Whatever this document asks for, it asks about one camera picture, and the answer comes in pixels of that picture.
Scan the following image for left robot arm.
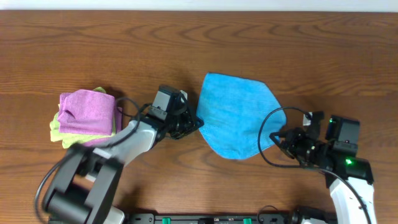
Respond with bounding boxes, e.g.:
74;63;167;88
35;103;204;224

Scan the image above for right black cable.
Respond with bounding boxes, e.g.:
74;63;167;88
257;106;374;224

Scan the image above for black cable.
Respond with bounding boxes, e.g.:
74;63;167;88
34;96;153;218
257;106;374;224

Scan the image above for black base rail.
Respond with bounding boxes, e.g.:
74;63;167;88
124;213;336;224

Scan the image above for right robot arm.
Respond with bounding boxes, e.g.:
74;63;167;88
269;112;377;223

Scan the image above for top purple folded cloth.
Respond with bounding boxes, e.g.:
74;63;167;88
57;90;115;136

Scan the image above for green folded cloth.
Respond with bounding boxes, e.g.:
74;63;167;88
50;87;107;149

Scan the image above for left black cable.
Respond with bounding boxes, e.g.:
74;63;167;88
34;96;153;218

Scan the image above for blue microfiber cloth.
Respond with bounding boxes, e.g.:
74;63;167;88
197;73;287;160

